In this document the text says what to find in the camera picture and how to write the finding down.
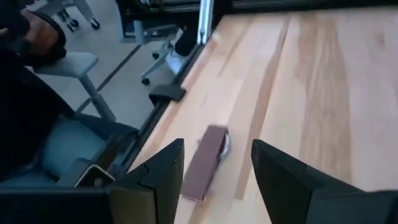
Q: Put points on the grey chair base with casters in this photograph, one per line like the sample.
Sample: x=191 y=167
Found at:
x=84 y=12

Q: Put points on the smartphone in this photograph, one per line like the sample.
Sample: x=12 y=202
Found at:
x=94 y=177

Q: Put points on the person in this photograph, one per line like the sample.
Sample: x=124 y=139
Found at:
x=25 y=118

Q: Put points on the black table edge rail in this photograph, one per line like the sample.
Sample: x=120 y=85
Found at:
x=161 y=112

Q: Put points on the black clamp block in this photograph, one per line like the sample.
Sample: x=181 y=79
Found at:
x=166 y=93

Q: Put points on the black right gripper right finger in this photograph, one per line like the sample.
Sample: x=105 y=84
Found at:
x=286 y=186

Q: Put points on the white office chair base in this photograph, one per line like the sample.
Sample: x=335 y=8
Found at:
x=158 y=59

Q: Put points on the grey office chair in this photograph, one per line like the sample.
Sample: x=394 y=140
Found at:
x=71 y=63

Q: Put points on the person's hand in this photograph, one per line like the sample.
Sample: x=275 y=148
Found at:
x=42 y=34

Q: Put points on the aluminium frame post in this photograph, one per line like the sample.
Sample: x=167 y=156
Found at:
x=205 y=21

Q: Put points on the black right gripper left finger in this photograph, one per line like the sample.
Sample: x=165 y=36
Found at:
x=158 y=186

